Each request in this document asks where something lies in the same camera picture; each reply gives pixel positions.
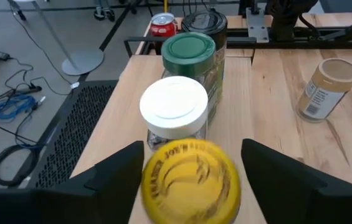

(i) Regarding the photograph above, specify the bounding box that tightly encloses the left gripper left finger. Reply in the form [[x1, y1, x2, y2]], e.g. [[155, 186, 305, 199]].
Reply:
[[0, 140, 146, 224]]

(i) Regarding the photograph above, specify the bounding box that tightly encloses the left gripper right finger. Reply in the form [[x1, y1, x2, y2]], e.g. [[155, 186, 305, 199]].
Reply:
[[240, 138, 352, 224]]

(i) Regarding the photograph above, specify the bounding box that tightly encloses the tan lid furikake jar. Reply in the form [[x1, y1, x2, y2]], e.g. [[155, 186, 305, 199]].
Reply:
[[295, 57, 352, 123]]

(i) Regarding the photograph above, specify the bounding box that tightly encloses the yellow lid spice jar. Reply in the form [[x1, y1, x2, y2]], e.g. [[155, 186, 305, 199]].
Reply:
[[140, 138, 242, 224]]

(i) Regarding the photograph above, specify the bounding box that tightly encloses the white lid bagel seasoning jar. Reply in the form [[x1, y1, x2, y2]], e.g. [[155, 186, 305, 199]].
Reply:
[[139, 76, 209, 152]]

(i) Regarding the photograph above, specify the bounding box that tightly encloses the green lid spice jar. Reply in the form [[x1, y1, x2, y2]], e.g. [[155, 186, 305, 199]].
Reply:
[[161, 32, 226, 124]]

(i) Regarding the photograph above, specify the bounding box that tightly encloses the black lid oregano jar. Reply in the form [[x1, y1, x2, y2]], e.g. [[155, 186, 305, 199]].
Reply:
[[181, 10, 229, 60]]

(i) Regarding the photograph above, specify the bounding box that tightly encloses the black power strip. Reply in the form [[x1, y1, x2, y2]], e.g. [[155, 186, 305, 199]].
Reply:
[[13, 85, 43, 95]]

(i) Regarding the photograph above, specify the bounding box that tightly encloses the grey round-base pole stand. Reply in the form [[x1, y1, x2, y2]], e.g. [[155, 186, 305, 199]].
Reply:
[[7, 0, 105, 77]]

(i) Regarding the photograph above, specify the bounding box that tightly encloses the grey metal mounting plate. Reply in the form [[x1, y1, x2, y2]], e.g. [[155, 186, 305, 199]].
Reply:
[[245, 7, 270, 44]]

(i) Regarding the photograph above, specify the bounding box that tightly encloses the wheeled equipment base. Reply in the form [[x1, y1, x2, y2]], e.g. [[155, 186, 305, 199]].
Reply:
[[93, 0, 117, 23]]

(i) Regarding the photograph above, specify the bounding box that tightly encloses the red cola can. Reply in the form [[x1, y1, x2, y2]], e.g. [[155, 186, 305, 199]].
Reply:
[[150, 12, 179, 40]]

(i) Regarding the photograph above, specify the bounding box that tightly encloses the blue coiled cable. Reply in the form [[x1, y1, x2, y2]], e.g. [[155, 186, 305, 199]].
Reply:
[[0, 95, 38, 121]]

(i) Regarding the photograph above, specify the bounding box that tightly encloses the black aluminium table frame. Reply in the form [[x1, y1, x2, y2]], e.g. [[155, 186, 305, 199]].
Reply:
[[225, 26, 352, 50]]

